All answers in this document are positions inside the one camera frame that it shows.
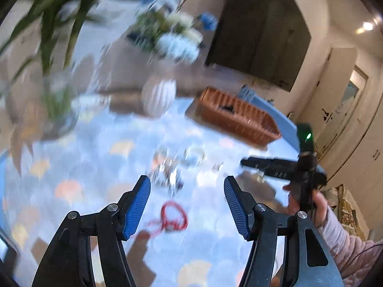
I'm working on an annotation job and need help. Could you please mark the clear glass vase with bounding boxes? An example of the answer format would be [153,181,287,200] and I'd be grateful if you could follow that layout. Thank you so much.
[37,73,79,139]

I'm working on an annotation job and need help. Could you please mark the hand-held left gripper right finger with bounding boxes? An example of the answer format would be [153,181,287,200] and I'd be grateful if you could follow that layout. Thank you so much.
[224,176,344,287]

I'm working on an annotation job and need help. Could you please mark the person's right forearm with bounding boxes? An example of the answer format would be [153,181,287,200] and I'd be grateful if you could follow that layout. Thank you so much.
[316,207,383,279]

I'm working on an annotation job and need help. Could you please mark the brown wicker basket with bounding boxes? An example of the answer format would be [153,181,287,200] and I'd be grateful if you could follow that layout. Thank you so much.
[194,86,282,148]

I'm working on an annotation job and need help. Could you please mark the red string bracelet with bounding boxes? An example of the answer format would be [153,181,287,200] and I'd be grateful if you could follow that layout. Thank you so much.
[148,201,189,238]

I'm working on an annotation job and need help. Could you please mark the grey metal stand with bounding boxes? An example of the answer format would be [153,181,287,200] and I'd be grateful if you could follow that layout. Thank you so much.
[237,85,257,103]

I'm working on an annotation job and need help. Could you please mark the scallop patterned tablecloth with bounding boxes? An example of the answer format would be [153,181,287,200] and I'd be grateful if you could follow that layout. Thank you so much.
[0,95,300,287]

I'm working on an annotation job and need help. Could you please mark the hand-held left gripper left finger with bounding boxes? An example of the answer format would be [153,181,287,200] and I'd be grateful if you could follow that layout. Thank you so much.
[31,175,152,287]

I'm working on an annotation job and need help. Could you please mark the blue and white flower bouquet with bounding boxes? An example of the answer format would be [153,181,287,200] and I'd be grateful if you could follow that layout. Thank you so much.
[126,0,220,64]

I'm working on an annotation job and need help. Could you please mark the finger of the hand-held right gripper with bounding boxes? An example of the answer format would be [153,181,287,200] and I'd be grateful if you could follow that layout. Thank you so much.
[241,160,295,180]
[248,156,301,169]

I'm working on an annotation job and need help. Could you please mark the white ribbed vase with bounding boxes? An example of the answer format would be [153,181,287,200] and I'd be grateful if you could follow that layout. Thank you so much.
[141,76,178,118]

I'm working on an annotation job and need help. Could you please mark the blue chair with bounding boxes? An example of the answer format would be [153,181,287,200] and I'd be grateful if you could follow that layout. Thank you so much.
[239,95,300,151]

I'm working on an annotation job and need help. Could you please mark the person's right hand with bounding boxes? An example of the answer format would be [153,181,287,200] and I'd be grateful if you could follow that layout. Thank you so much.
[283,184,329,228]

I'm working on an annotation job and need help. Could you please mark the green bamboo plant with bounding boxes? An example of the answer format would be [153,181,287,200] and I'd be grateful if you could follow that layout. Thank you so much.
[0,0,144,120]

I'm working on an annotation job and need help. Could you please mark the silver bangle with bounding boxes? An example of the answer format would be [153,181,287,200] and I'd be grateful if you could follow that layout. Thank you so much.
[182,146,206,167]

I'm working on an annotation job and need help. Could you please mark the black flat television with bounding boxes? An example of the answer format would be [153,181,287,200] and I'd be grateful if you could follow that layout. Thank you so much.
[205,0,312,93]

